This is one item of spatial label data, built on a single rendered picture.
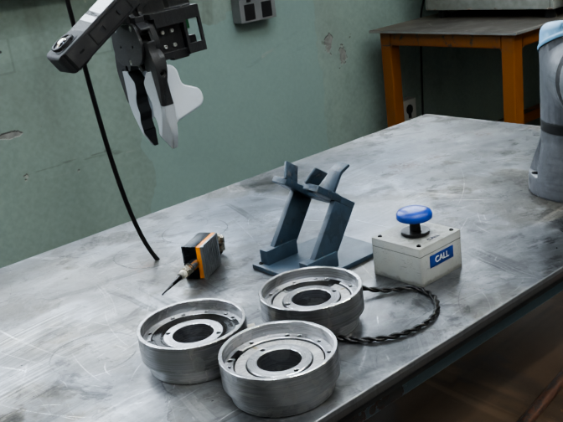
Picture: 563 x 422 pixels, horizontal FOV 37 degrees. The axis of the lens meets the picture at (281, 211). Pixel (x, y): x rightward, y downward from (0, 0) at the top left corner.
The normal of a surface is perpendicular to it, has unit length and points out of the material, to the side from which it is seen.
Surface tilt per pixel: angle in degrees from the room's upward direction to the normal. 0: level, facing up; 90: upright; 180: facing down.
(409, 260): 90
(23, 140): 90
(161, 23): 87
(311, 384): 90
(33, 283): 0
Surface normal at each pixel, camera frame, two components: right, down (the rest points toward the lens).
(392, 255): -0.74, 0.30
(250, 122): 0.66, 0.17
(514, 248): -0.12, -0.94
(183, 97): 0.55, 0.02
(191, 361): 0.07, 0.32
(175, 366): -0.22, 0.34
